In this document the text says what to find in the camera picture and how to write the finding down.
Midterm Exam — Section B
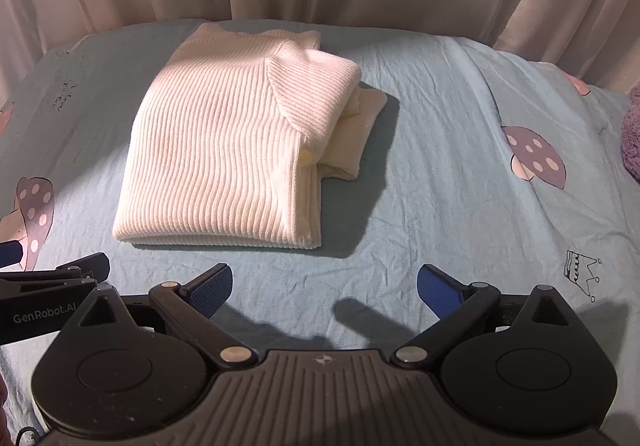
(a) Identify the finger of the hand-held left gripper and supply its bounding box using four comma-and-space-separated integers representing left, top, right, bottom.
0, 253, 111, 296
0, 239, 27, 272

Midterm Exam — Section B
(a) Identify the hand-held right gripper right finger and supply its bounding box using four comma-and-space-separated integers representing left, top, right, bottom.
391, 263, 576, 369

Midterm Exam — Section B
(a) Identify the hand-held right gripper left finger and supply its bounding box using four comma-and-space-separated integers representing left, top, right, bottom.
75, 263, 258, 369

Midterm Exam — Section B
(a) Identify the white ribbed knit sweater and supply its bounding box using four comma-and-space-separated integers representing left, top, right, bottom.
112, 22, 389, 250

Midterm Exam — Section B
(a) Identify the light blue mushroom print bedsheet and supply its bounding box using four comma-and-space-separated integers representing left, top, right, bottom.
0, 19, 640, 446

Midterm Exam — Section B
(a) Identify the purple fluffy plush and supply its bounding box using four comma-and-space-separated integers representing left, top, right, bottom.
620, 85, 640, 173

